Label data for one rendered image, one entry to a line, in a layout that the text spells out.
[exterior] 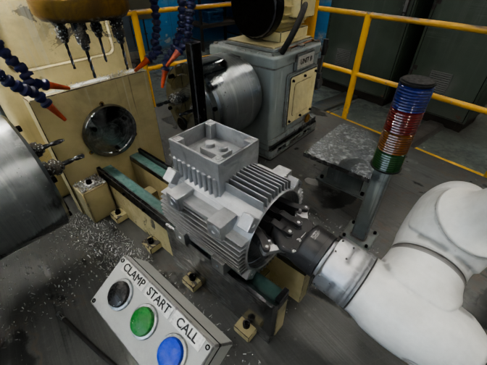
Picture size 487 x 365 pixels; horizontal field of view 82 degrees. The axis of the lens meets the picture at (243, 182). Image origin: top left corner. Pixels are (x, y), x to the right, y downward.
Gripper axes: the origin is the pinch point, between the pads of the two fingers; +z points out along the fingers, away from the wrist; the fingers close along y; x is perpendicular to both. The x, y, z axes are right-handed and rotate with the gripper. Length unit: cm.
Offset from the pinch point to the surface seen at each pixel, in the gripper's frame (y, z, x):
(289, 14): -57, 30, -16
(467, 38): -314, -2, 21
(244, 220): 6.8, -8.8, -4.9
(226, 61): -32.4, 32.3, -6.4
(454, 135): -301, -40, 100
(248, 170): -0.8, -2.8, -6.2
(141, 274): 21.7, -5.0, -4.1
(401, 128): -27.2, -18.0, -11.1
